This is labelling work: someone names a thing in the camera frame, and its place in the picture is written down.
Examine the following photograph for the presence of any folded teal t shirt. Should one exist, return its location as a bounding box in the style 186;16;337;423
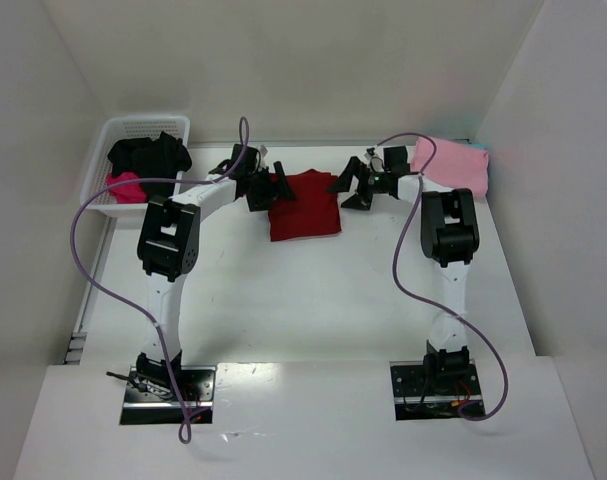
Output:
467;143;488;151

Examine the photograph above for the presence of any black t shirt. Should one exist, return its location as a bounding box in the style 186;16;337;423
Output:
107;132;192;201

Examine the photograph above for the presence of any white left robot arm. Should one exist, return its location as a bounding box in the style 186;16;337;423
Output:
135;144;296;392

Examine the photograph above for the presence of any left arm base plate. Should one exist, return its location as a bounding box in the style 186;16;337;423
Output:
119;366;216;426

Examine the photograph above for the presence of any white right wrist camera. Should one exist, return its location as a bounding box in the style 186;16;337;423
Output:
365;147;385;173

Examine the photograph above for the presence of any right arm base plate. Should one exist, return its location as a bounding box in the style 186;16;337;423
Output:
390;361;486;421

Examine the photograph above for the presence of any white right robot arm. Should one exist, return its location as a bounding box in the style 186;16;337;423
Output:
328;147;480;391

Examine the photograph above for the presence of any folded pink t shirt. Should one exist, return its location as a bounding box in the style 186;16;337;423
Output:
410;137;489;199

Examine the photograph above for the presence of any magenta t shirt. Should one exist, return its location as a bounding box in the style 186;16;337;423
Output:
106;172;147;204

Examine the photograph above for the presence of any dark red t shirt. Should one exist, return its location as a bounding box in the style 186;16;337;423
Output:
268;169;342;242

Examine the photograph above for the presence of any white plastic basket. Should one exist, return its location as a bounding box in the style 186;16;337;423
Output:
80;113;191;218

